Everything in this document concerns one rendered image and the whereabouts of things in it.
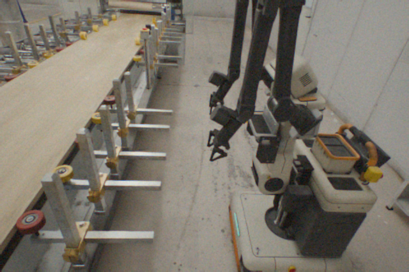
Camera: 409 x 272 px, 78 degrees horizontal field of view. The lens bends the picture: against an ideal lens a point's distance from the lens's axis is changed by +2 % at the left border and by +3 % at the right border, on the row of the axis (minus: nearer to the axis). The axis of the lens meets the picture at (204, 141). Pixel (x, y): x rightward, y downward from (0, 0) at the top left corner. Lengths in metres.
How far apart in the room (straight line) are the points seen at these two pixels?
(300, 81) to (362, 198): 0.66
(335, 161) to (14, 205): 1.41
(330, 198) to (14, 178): 1.40
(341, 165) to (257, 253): 0.70
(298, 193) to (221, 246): 0.83
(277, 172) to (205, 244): 0.88
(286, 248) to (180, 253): 0.72
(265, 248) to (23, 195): 1.28
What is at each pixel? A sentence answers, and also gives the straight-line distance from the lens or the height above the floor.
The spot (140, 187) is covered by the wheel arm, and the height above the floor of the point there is 0.83.
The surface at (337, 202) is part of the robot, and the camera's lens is 1.40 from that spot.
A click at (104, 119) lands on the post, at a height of 1.06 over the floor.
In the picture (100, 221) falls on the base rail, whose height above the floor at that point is 0.70.
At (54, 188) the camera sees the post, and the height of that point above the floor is 1.11.
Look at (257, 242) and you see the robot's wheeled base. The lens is 1.71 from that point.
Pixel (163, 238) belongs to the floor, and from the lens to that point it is 2.01.
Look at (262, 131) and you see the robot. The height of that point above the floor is 1.04.
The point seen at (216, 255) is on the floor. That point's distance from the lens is 1.95.
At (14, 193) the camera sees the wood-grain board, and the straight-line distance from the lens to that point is 1.22.
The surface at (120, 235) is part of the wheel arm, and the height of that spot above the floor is 0.82.
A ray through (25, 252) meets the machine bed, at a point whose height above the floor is 0.74.
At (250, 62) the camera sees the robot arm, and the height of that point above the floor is 1.41.
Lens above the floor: 1.65
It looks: 34 degrees down
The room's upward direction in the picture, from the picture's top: 5 degrees clockwise
